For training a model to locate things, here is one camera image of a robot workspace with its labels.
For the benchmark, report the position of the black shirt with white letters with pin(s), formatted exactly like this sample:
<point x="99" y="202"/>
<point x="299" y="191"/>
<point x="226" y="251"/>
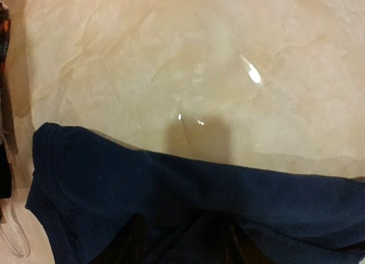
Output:
<point x="6" y="172"/>

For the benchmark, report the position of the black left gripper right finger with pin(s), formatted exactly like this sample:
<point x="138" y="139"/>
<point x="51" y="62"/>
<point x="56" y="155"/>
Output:
<point x="239" y="248"/>

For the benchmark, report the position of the orange white printed shirt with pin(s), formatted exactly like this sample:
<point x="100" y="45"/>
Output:
<point x="5" y="28"/>

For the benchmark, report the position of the dark blue garment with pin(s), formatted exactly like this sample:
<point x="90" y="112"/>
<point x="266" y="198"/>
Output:
<point x="85" y="188"/>

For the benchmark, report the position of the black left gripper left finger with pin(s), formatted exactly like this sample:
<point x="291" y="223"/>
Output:
<point x="128" y="246"/>

